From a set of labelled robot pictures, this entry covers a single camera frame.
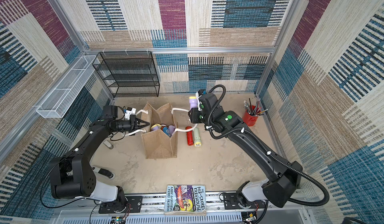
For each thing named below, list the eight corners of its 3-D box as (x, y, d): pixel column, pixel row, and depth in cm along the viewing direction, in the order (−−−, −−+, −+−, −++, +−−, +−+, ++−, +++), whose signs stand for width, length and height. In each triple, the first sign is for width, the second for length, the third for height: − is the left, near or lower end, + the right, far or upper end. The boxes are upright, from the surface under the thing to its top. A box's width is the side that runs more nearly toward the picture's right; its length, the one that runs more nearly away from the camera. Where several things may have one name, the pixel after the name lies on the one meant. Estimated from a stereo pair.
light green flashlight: (193, 147, 94) (193, 144, 92) (193, 130, 101) (193, 128, 99) (201, 147, 94) (201, 144, 91) (201, 130, 101) (201, 128, 99)
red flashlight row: (187, 146, 94) (187, 144, 92) (185, 128, 102) (185, 126, 100) (194, 145, 95) (194, 143, 92) (191, 128, 103) (191, 125, 100)
